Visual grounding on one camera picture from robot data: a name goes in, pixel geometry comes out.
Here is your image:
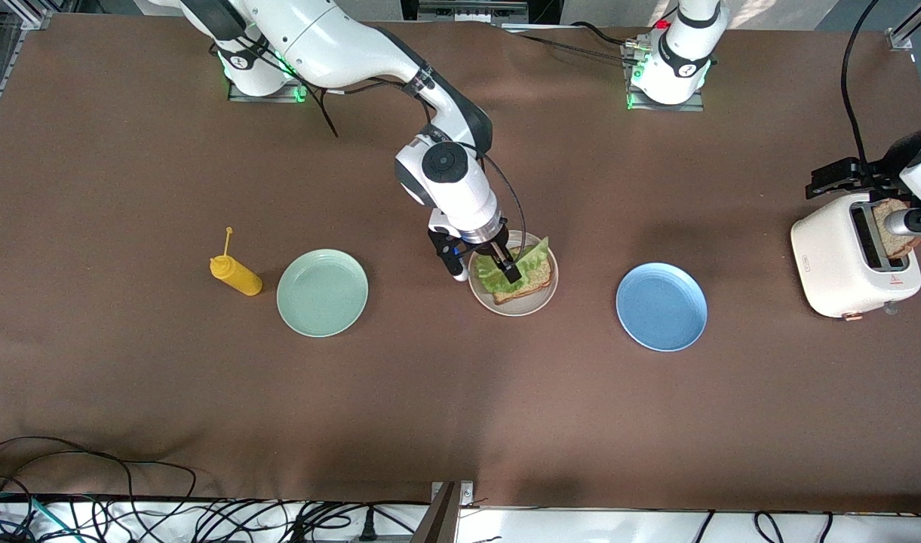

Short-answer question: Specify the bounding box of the green lettuce leaf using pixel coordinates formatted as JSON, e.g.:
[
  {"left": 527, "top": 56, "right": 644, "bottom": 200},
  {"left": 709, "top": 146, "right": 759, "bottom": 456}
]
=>
[{"left": 475, "top": 236, "right": 551, "bottom": 296}]

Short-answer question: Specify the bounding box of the brown bread slice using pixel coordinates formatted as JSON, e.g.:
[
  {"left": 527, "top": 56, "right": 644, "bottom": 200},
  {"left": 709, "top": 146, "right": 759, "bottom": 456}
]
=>
[
  {"left": 490, "top": 249, "right": 555, "bottom": 305},
  {"left": 871, "top": 198, "right": 921, "bottom": 259}
]

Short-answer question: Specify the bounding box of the yellow mustard squeeze bottle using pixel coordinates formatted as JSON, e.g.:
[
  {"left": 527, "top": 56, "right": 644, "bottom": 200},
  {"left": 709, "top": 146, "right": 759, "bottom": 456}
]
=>
[{"left": 209, "top": 226, "right": 264, "bottom": 296}]

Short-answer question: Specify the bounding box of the beige plate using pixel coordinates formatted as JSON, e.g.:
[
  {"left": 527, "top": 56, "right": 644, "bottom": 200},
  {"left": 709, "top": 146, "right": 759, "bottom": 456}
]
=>
[{"left": 468, "top": 230, "right": 559, "bottom": 318}]

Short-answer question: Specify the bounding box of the blue plate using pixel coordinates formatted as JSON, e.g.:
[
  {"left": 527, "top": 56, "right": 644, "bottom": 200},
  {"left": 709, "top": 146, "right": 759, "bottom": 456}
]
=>
[{"left": 616, "top": 262, "right": 708, "bottom": 353}]

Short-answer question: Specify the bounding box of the green plate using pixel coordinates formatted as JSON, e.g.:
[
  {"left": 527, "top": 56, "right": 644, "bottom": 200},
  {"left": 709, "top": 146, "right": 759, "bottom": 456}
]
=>
[{"left": 276, "top": 249, "right": 370, "bottom": 338}]

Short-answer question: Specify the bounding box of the white toaster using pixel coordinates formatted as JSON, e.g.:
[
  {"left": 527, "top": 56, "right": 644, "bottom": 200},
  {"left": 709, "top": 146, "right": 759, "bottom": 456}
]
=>
[{"left": 790, "top": 193, "right": 921, "bottom": 321}]

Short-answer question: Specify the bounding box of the brown table cloth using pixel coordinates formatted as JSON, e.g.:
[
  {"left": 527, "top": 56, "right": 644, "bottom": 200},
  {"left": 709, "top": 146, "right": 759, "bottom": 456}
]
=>
[{"left": 0, "top": 14, "right": 921, "bottom": 514}]

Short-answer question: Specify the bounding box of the black equipment stand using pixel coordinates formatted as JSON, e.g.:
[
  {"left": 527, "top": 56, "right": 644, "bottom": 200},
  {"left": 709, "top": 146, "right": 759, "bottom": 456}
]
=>
[{"left": 400, "top": 0, "right": 563, "bottom": 25}]

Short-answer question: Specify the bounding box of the aluminium frame profile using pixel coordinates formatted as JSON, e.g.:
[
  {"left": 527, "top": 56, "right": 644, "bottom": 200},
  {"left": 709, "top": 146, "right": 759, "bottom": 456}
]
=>
[
  {"left": 886, "top": 0, "right": 921, "bottom": 52},
  {"left": 4, "top": 0, "right": 54, "bottom": 31}
]

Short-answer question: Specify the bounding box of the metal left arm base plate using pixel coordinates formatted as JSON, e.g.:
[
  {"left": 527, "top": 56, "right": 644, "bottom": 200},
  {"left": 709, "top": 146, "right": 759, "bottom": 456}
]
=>
[{"left": 622, "top": 41, "right": 706, "bottom": 112}]

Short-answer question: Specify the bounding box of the black base power cable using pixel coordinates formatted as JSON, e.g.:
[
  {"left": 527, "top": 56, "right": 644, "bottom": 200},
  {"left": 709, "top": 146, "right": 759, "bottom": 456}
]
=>
[{"left": 505, "top": 21, "right": 646, "bottom": 69}]

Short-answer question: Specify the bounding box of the metal frame post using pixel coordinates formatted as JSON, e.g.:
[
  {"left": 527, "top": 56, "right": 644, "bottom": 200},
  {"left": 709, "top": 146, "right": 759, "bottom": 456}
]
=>
[{"left": 411, "top": 480, "right": 476, "bottom": 543}]

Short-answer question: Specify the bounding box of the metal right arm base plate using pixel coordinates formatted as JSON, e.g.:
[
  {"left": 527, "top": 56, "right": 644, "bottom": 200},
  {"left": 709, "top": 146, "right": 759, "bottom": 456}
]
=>
[{"left": 229, "top": 32, "right": 314, "bottom": 103}]

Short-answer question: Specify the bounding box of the long black loose cable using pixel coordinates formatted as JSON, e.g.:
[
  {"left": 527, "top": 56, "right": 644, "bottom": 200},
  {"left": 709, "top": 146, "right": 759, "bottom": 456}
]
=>
[{"left": 0, "top": 436, "right": 198, "bottom": 521}]

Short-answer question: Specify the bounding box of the teal cable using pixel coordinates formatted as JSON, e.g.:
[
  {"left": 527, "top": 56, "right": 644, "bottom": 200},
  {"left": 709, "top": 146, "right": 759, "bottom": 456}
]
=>
[{"left": 0, "top": 490, "right": 65, "bottom": 543}]

